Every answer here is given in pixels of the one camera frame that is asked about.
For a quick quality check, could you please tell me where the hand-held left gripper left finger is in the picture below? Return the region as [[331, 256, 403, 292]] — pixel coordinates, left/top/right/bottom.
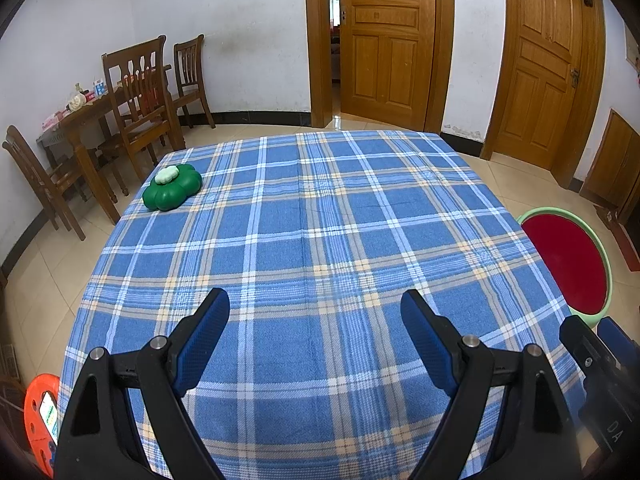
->
[[54, 287, 231, 480]]

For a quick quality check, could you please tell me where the low wooden cabinet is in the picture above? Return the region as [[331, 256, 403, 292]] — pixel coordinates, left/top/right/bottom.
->
[[580, 108, 640, 209]]

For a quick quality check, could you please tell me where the wooden chair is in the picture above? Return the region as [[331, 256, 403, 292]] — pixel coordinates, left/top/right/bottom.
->
[[1, 125, 87, 242], [101, 35, 187, 181], [172, 34, 217, 130]]

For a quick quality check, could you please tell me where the blue plaid tablecloth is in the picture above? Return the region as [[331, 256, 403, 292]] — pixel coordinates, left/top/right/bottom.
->
[[57, 130, 591, 480]]

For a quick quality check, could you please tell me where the green flower-shaped container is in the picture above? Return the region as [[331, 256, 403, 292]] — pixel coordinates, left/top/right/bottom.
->
[[142, 163, 204, 212]]

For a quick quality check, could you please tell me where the wooden panel door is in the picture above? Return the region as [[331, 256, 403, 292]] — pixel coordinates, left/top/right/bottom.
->
[[339, 0, 437, 132]]

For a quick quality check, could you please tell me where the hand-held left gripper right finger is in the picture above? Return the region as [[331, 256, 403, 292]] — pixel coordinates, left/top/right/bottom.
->
[[400, 288, 583, 480]]

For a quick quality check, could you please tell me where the wooden dining table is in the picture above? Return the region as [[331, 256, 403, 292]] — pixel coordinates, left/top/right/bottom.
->
[[36, 64, 173, 225]]

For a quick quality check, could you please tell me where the red bucket with green rim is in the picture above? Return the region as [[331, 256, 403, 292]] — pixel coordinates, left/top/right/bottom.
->
[[515, 206, 614, 332]]

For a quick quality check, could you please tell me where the wooden door with metal handle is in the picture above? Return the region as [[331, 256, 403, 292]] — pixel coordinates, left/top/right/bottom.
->
[[492, 0, 585, 171]]

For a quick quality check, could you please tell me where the smartphone with lit screen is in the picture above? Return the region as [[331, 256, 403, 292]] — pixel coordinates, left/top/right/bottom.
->
[[40, 391, 60, 436]]

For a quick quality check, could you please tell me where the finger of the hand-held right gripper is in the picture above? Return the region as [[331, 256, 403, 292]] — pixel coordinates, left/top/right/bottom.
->
[[596, 316, 640, 368], [559, 314, 628, 396]]

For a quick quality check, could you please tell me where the wooden door frame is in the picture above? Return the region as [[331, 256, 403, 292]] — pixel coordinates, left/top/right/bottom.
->
[[480, 0, 607, 188], [303, 0, 455, 135]]

